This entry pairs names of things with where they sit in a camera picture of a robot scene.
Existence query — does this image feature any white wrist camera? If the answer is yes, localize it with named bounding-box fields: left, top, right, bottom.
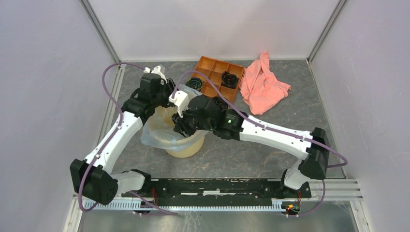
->
left=168, top=90, right=190, bottom=118
left=143, top=65, right=167, bottom=82

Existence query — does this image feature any corner aluminium post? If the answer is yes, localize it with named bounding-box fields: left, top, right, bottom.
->
left=79, top=0, right=121, bottom=62
left=307, top=0, right=348, bottom=64

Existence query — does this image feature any left corner aluminium post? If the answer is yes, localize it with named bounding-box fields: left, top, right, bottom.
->
left=79, top=0, right=121, bottom=62

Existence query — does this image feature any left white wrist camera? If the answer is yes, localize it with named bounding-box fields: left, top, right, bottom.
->
left=143, top=65, right=167, bottom=82

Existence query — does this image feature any light blue plastic trash bag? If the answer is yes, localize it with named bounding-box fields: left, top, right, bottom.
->
left=140, top=84, right=207, bottom=153

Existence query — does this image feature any pink cloth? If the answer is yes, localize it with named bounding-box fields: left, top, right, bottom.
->
left=240, top=51, right=291, bottom=115

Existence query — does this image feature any right corner aluminium post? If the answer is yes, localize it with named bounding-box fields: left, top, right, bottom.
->
left=307, top=0, right=348, bottom=64

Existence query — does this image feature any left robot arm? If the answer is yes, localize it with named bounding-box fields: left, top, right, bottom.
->
left=70, top=73, right=176, bottom=205

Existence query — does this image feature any orange compartment tray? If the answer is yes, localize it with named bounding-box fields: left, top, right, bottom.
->
left=191, top=56, right=245, bottom=103

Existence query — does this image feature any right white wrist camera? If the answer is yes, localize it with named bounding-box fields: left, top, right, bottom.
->
left=168, top=90, right=190, bottom=118

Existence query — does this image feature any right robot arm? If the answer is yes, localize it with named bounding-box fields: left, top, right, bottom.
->
left=169, top=91, right=329, bottom=197

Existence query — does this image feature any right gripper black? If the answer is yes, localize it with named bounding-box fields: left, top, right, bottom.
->
left=171, top=102, right=214, bottom=139

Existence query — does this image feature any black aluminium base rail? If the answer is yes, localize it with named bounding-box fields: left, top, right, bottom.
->
left=82, top=178, right=363, bottom=217

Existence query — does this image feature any tan cylindrical trash bin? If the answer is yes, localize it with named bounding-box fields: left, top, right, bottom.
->
left=146, top=89, right=206, bottom=159

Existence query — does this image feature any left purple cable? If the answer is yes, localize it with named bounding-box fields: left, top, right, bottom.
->
left=77, top=62, right=178, bottom=216

